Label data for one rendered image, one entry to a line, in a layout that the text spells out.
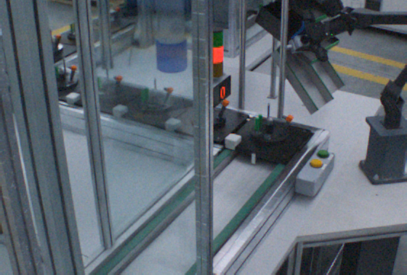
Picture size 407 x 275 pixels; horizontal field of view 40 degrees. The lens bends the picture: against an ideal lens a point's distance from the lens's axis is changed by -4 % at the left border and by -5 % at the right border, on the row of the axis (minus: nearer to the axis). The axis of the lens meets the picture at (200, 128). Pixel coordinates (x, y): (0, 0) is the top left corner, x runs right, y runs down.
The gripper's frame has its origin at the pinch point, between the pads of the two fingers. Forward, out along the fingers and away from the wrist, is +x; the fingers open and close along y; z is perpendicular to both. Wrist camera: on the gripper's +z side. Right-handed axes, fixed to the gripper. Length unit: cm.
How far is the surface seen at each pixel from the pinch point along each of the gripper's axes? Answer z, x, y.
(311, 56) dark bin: -18.0, 4.2, 1.1
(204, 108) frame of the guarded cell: 92, -7, 35
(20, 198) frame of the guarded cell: 139, -4, 50
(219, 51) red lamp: 31.1, 16.7, 2.7
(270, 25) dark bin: -9.1, 12.9, -13.7
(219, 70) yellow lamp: 28.2, 20.0, 7.4
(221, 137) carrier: 4.8, 38.5, 23.0
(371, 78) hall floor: -309, 50, -45
